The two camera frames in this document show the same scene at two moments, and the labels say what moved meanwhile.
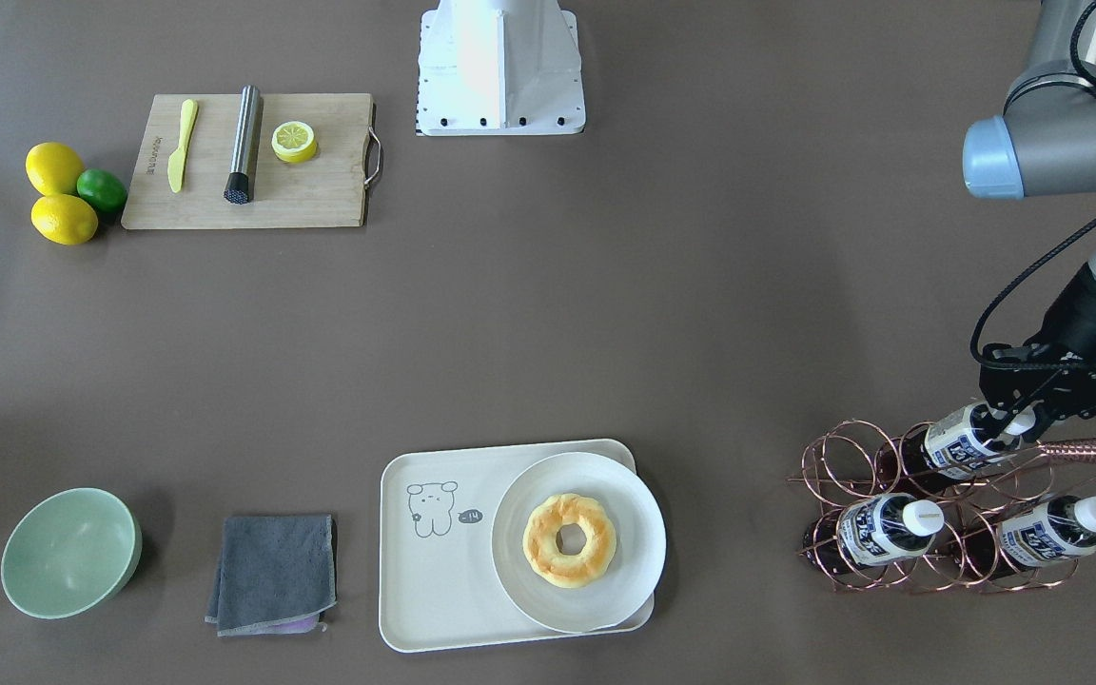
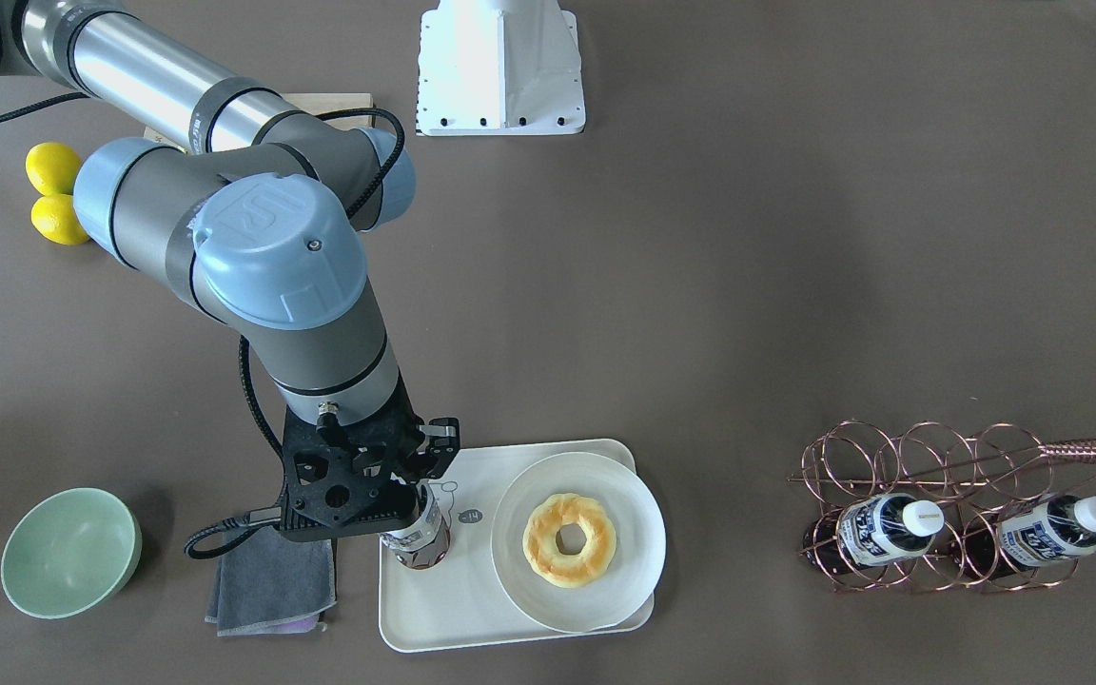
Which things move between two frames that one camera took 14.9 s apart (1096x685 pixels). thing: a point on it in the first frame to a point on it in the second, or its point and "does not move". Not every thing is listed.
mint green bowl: [68, 551] does not move
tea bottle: [873, 529] does not move
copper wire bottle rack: [881, 518] does not move
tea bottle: [955, 440] to [423, 544]
